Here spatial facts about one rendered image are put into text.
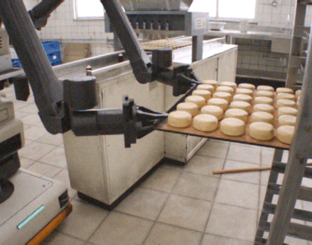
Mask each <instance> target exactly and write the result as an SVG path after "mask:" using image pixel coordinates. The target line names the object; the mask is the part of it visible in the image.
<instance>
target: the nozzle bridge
mask: <svg viewBox="0 0 312 245"><path fill-rule="evenodd" d="M125 14H126V16H127V17H128V16H129V15H130V14H132V15H131V16H130V17H129V18H128V20H129V21H130V20H131V22H132V28H133V30H134V33H137V34H142V33H149V34H171V35H183V36H192V41H191V42H192V52H191V60H192V61H198V60H201V59H202V54H203V44H204V39H203V36H204V34H209V12H206V11H125ZM137 14H139V15H138V16H137V17H136V15H137ZM145 14H146V15H145ZM152 14H154V15H153V16H152V17H151V19H150V24H151V21H152V20H153V23H154V28H153V30H151V27H150V25H149V18H150V16H151V15H152ZM160 14H161V15H160ZM144 15H145V16H144ZM159 15H160V16H159ZM167 15H169V16H168V17H167V18H166V21H165V17H166V16H167ZM143 16H144V18H143V20H142V17H143ZM158 16H159V18H158ZM135 17H136V19H135ZM104 18H105V33H114V52H118V51H121V49H120V48H122V47H123V46H122V45H121V42H120V40H119V38H118V37H117V34H116V32H115V30H114V28H113V26H112V23H111V21H110V20H109V18H108V16H107V13H106V12H104ZM157 18H158V23H159V20H160V21H161V30H158V26H157V24H156V20H157ZM134 20H135V23H134ZM137 20H138V22H139V29H136V22H137ZM144 20H145V22H146V29H143V25H142V23H143V24H144ZM167 20H168V24H169V30H166V27H165V24H166V23H167Z"/></svg>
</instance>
